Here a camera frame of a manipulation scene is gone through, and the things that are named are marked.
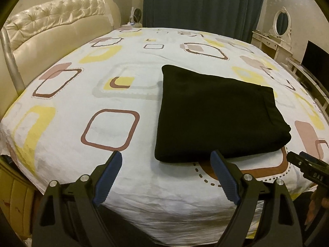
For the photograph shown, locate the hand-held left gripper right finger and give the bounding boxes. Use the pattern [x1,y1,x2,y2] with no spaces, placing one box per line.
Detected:
[210,150,302,247]

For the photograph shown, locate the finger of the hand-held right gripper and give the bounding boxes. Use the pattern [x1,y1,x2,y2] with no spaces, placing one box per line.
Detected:
[299,151,329,165]
[286,152,306,171]

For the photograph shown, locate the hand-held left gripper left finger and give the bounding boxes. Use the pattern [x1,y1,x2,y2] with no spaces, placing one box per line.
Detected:
[30,150,123,247]

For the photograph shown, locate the black pants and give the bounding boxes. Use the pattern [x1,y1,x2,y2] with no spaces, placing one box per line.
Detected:
[154,64,292,164]

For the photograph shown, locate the person's right hand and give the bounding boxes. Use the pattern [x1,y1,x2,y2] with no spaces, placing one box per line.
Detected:
[304,187,321,227]

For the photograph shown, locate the printed white bed sheet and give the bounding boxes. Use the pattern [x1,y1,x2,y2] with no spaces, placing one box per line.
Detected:
[0,26,329,233]

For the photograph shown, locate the white low cabinet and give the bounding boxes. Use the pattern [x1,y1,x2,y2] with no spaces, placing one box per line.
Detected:
[286,56,329,120]

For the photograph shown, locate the black flat screen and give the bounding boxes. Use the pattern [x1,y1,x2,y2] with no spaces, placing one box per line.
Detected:
[300,40,329,76]

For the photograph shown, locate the white vanity table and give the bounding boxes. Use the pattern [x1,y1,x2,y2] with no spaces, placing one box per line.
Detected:
[251,29,294,63]

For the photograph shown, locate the oval white framed mirror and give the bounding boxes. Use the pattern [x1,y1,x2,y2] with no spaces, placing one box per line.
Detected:
[273,7,292,38]

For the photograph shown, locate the cream tufted leather headboard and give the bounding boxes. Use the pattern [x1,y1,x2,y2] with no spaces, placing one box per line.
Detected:
[0,0,122,93]

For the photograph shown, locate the small white desk fan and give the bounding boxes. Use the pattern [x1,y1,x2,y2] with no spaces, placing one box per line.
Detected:
[129,7,143,28]

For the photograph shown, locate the dark teal curtain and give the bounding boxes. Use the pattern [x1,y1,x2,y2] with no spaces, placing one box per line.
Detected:
[142,0,267,43]

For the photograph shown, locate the cream leather bed frame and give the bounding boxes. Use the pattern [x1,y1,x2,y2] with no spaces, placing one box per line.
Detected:
[0,156,45,240]

